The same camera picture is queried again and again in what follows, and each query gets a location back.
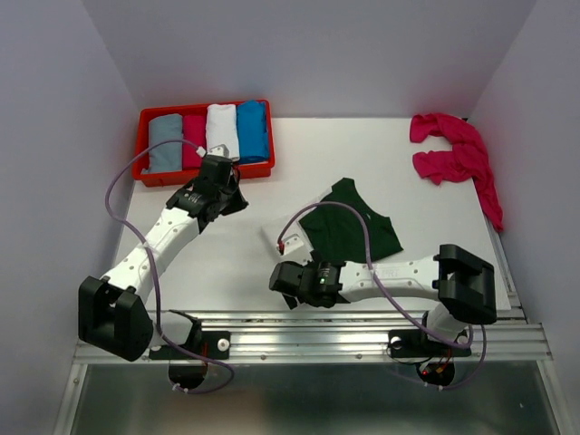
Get magenta rolled t-shirt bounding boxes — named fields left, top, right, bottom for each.
left=182, top=115, right=207, bottom=170

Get cream and green t-shirt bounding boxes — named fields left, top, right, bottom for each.
left=261, top=177, right=404, bottom=264

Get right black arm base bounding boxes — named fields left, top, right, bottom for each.
left=383, top=317, right=474, bottom=362

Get white rolled t-shirt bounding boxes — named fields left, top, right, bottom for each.
left=206, top=104, right=240, bottom=161

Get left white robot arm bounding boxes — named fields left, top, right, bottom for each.
left=78, top=155, right=248, bottom=362

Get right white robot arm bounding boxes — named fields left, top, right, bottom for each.
left=268, top=245, right=498, bottom=353

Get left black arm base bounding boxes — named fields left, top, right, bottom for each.
left=149, top=310, right=231, bottom=361

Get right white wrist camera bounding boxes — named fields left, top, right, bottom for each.
left=279, top=233, right=312, bottom=265

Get grey rolled t-shirt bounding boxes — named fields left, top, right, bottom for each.
left=141, top=113, right=183, bottom=174

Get blue rolled t-shirt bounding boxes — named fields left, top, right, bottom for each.
left=237, top=101, right=269, bottom=164

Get magenta crumpled t-shirt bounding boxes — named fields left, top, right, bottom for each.
left=409, top=113, right=504, bottom=233

